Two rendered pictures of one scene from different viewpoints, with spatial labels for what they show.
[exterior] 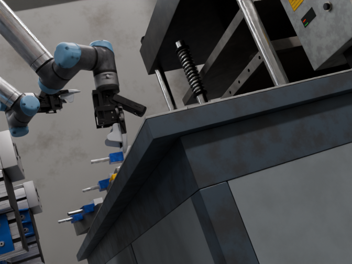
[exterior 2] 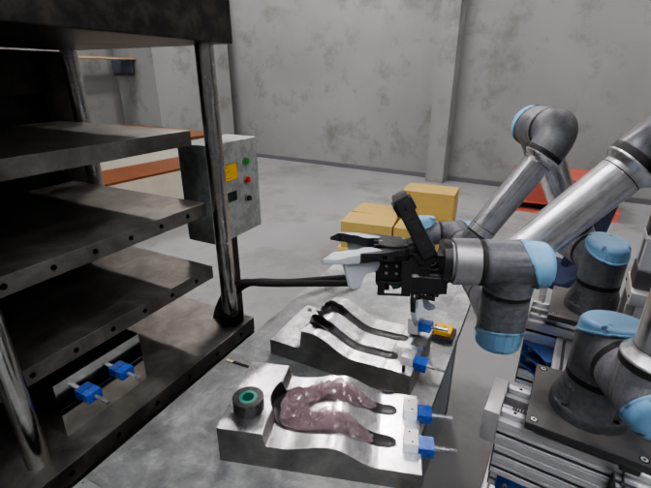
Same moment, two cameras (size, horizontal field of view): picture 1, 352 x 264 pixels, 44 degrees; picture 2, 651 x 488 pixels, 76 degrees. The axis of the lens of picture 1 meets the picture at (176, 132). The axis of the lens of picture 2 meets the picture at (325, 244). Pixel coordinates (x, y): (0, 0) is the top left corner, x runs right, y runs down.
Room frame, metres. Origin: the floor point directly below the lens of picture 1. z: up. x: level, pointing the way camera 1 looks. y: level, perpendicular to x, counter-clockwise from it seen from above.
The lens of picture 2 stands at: (2.32, 0.87, 1.71)
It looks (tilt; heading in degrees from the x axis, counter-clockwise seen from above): 22 degrees down; 229
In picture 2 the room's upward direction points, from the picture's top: straight up
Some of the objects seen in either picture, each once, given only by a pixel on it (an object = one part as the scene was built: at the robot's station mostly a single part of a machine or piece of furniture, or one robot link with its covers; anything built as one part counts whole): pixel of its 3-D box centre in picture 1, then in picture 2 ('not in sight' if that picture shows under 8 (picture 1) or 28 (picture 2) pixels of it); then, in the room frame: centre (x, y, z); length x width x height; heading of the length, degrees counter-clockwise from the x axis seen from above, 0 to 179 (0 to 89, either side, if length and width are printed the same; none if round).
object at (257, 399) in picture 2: not in sight; (248, 402); (1.91, 0.11, 0.93); 0.08 x 0.08 x 0.04
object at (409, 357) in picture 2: (101, 185); (423, 364); (1.41, 0.29, 0.89); 0.13 x 0.05 x 0.05; 112
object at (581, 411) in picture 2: not in sight; (592, 389); (1.42, 0.72, 1.09); 0.15 x 0.15 x 0.10
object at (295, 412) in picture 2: not in sight; (326, 404); (1.74, 0.23, 0.90); 0.26 x 0.18 x 0.08; 129
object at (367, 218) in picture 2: not in sight; (400, 223); (-0.86, -1.60, 0.33); 1.19 x 0.91 x 0.67; 106
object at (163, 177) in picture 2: not in sight; (143, 198); (0.81, -4.11, 0.35); 2.00 x 0.64 x 0.70; 16
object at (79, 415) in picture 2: not in sight; (53, 357); (2.25, -0.53, 0.87); 0.50 x 0.27 x 0.17; 112
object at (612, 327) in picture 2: not in sight; (608, 347); (1.43, 0.72, 1.20); 0.13 x 0.12 x 0.14; 43
